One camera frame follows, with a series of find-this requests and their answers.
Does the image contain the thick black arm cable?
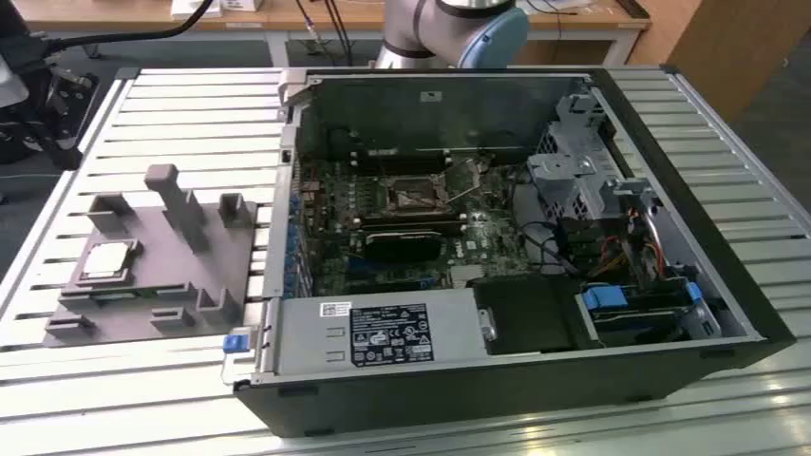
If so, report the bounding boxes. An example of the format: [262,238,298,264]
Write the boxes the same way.
[37,0,217,52]

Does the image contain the metal socket cover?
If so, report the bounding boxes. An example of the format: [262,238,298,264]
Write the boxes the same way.
[442,159,494,201]

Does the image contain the wooden desk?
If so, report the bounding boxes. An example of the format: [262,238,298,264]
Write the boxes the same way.
[17,0,653,67]

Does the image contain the black plastic shroud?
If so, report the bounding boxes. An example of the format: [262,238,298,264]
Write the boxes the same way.
[468,274,601,356]

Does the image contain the black wire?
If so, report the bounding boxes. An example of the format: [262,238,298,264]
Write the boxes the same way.
[518,220,581,277]

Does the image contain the grey parts rack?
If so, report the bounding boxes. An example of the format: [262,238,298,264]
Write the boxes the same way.
[41,163,260,349]

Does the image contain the thin black hanging cable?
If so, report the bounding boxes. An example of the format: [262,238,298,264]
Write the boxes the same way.
[290,0,357,68]

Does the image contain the white boxes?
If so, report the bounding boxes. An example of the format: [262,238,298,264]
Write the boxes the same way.
[168,0,266,20]

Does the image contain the wooden cabinet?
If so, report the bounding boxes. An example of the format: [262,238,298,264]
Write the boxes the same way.
[624,0,811,125]

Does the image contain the coloured wire bundle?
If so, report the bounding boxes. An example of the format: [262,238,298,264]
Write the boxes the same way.
[594,203,670,279]

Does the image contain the black open PC case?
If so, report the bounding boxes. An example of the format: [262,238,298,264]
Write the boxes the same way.
[230,66,797,439]

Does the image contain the silver CPU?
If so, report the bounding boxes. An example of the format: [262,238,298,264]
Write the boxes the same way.
[79,239,144,282]

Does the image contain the silver drive cage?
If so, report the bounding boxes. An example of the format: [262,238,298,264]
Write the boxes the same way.
[522,93,661,222]

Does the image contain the green RAM stick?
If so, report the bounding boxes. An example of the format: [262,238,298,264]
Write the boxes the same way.
[87,292,160,303]

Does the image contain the CPU socket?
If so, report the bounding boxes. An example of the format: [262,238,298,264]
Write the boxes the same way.
[377,177,458,216]

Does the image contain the green motherboard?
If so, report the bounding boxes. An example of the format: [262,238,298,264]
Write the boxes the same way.
[290,159,570,296]

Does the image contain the silver power supply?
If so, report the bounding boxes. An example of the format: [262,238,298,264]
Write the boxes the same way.
[268,288,490,379]

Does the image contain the hard disk in blue carrier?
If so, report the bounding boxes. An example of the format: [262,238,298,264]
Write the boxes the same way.
[578,280,692,346]

